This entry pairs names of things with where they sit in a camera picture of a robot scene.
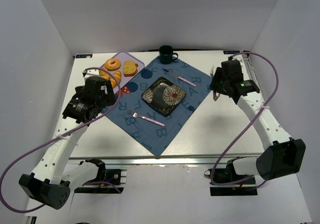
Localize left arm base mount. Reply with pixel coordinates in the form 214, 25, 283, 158
74, 158, 127, 194

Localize glazed bagel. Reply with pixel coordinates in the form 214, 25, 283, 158
104, 58, 121, 71

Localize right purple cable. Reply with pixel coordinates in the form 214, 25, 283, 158
209, 51, 279, 189

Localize croissant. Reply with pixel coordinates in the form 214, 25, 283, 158
99, 68, 110, 81

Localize pink handled knife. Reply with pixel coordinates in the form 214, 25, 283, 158
163, 68, 196, 87

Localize blue letter placemat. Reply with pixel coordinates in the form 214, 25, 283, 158
107, 58, 212, 156

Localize right table label sticker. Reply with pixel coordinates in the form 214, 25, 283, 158
223, 50, 240, 55

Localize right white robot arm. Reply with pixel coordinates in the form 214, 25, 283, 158
209, 60, 306, 186

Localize long bread roll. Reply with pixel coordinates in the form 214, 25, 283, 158
110, 71, 122, 88

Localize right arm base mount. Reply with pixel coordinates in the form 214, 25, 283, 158
209, 168, 258, 197

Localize toast slice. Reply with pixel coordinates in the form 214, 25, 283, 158
123, 60, 139, 77

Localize lavender tray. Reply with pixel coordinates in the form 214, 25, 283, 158
101, 51, 145, 94

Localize metal tongs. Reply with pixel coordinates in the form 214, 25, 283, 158
209, 66, 222, 101

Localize pink handled fork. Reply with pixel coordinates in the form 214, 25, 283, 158
127, 110, 165, 127

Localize left table label sticker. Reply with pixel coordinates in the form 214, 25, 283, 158
75, 54, 92, 58

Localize black floral square plate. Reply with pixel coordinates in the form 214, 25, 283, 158
141, 77, 187, 117

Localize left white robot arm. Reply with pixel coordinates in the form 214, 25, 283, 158
19, 76, 116, 210

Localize table label sticker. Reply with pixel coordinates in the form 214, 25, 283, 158
223, 50, 240, 55
75, 54, 92, 58

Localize dark green mug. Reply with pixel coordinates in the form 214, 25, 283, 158
159, 45, 178, 64

